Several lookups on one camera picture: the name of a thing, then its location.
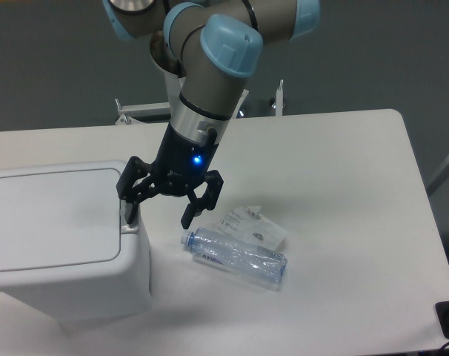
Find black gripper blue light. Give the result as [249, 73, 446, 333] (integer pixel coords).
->
[116, 125, 224, 229]

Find white plastic trash can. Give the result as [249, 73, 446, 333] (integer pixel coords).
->
[0, 160, 152, 321]

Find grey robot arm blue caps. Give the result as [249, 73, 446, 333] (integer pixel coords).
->
[103, 1, 321, 228]

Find clear plastic bag with parts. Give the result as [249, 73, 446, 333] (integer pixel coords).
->
[216, 206, 287, 251]

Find clear crushed plastic bottle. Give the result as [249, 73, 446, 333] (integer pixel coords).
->
[180, 228, 287, 286]

